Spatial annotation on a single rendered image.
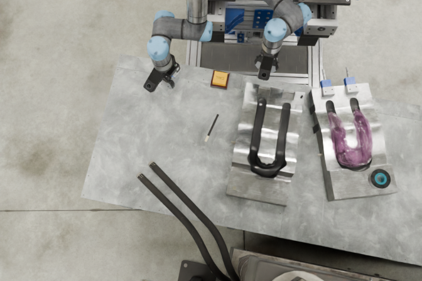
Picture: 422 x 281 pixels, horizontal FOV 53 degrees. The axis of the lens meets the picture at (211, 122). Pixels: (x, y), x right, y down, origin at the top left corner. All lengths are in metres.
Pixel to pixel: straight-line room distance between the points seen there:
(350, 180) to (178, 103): 0.83
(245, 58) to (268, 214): 1.16
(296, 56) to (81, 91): 1.44
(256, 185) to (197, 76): 0.58
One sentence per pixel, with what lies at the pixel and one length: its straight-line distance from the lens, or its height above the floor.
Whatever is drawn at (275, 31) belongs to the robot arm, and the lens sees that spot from 1.55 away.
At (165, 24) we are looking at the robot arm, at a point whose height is 1.28.
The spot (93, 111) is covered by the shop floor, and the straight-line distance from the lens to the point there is 2.92.
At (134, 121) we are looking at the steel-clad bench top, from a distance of 1.98.
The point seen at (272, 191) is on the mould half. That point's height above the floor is 0.86.
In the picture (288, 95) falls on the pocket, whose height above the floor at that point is 0.86.
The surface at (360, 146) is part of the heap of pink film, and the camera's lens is 1.91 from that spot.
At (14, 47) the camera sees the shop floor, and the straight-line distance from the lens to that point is 3.29.
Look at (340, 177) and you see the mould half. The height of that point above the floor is 0.91.
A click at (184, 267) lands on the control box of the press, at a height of 0.01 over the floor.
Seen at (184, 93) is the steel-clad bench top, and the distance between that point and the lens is 1.99.
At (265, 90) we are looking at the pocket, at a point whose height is 0.86.
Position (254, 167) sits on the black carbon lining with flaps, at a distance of 1.82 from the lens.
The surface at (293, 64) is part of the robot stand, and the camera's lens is 2.72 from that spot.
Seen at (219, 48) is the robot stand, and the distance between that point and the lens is 2.72.
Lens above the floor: 2.67
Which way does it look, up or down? 74 degrees down
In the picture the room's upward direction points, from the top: 5 degrees counter-clockwise
